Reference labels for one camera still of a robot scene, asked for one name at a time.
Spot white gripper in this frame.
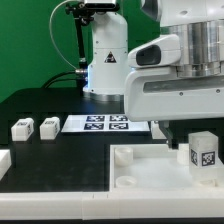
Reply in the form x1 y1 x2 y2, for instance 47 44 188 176
124 34 224 149

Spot white square table top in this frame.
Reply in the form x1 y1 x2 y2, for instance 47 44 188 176
110 144 224 190

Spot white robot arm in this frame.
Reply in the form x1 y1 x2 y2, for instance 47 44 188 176
84 0 224 146

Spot white marker sheet with tags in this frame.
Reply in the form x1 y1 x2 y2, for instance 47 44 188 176
62 114 150 133

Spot white U-shaped obstacle fence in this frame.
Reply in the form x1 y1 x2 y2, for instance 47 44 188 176
0 149 224 222

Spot black cables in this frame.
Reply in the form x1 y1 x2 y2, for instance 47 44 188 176
41 69 88 90

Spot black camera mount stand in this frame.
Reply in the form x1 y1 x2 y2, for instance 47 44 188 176
65 0 120 89

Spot grey cable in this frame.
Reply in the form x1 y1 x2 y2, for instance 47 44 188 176
49 0 81 71

